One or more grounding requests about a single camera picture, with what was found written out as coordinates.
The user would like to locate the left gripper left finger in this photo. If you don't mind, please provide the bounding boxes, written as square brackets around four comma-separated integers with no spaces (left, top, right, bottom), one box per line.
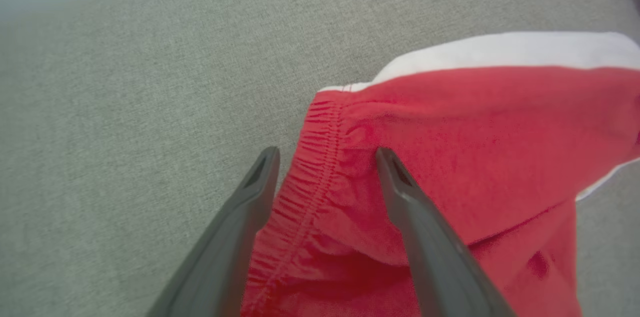
[146,146,281,317]

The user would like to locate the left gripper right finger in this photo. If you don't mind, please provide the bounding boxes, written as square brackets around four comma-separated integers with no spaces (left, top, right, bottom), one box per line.
[375,147,517,317]

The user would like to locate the red and white shorts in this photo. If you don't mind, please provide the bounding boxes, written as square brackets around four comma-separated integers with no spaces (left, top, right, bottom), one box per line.
[240,32,640,317]

